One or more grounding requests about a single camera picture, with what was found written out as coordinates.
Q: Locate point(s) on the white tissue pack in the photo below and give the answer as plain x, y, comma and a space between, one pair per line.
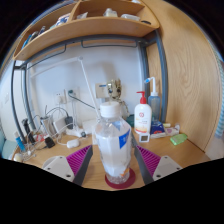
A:
88, 126

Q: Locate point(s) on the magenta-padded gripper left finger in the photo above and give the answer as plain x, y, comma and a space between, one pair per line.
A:
59, 166

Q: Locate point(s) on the white power strip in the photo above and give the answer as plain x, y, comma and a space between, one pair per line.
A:
76, 132

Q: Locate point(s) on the blue pouch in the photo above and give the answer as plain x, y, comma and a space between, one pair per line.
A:
157, 128

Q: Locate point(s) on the black handheld device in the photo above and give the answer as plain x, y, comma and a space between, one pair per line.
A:
28, 130

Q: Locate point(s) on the black plug adapter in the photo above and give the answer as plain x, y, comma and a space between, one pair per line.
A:
69, 121

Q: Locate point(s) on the clear spray bottle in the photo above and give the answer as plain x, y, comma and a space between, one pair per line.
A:
154, 106

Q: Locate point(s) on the clear plastic water bottle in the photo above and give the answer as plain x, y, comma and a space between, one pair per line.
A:
113, 143

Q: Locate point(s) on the steel cup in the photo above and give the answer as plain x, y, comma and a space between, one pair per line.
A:
45, 125

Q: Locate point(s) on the wooden shelf unit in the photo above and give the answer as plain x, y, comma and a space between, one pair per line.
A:
93, 28

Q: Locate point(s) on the white square wall box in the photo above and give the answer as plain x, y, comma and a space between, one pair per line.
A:
101, 90

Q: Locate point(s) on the flat round red coaster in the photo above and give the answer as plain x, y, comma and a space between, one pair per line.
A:
130, 180

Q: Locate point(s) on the small white oval case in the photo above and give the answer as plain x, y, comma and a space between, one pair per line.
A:
73, 143

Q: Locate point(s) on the white wall outlet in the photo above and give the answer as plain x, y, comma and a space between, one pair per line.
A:
60, 97

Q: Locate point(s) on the small green pack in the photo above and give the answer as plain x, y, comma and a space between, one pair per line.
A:
178, 139

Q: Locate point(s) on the white power adapter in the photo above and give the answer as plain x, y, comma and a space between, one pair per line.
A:
59, 125

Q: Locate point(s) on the grey metal frame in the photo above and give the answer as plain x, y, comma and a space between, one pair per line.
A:
162, 73

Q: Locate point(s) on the blue white tube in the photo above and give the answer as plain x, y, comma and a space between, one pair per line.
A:
19, 141

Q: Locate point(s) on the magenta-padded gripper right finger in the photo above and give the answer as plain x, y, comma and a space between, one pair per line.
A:
166, 167

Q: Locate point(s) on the small white digital display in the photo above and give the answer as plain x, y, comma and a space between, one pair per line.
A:
144, 138

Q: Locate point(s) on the white pump lotion bottle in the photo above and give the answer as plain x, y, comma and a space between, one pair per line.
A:
142, 118

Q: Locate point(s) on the wooden figurine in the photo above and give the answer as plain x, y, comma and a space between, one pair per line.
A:
115, 88

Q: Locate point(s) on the small black charger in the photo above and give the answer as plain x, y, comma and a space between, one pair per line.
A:
50, 142

